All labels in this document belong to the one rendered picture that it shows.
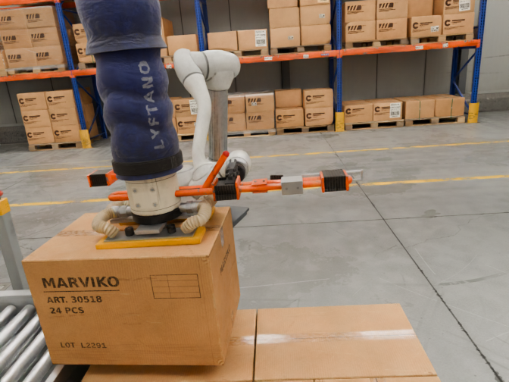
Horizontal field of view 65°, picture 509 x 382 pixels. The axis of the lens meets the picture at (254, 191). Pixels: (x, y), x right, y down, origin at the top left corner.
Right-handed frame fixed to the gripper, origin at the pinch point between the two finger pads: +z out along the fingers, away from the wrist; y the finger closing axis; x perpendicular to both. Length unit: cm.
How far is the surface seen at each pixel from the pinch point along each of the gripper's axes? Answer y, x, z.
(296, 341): 61, -19, 2
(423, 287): 114, -110, -115
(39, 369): 60, 74, 12
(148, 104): -29.3, 20.8, 8.1
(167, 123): -23.1, 17.4, 3.5
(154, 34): -49, 17, 4
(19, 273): 53, 117, -47
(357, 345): 61, -41, 5
